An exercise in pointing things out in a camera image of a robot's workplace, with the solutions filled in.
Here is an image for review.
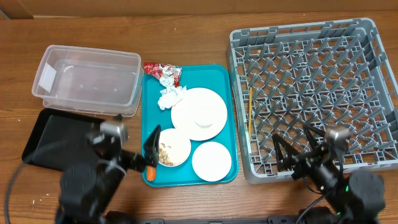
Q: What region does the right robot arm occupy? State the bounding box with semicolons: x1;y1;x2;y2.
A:
272;124;386;223

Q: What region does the bowl with food scraps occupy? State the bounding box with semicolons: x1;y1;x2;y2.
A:
159;128;192;167

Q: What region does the black plastic tray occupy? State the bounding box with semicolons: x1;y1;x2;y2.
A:
21;108;104;171

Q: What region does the clear plastic bin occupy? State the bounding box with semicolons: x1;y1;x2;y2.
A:
32;45;144;117

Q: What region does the crumpled white napkin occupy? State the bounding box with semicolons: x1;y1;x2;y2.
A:
157;86;187;110

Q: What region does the large pink plate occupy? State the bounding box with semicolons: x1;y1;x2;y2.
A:
171;88;228;141

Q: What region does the yellow chopstick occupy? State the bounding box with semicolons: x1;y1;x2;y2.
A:
248;86;252;141

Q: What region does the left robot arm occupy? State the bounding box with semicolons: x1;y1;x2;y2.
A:
55;121;161;223

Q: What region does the orange carrot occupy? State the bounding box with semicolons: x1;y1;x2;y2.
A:
146;166;156;182

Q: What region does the small white plate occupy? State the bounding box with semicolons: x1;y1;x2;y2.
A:
192;142;232;182

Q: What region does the grey dishwasher rack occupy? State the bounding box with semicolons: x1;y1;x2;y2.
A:
228;18;397;184

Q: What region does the red snack wrapper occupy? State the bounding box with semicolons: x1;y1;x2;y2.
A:
144;62;182;87

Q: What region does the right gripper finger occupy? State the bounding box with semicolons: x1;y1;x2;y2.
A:
303;124;325;149
272;133;300;171

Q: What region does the teal serving tray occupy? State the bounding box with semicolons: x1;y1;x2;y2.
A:
141;64;239;187

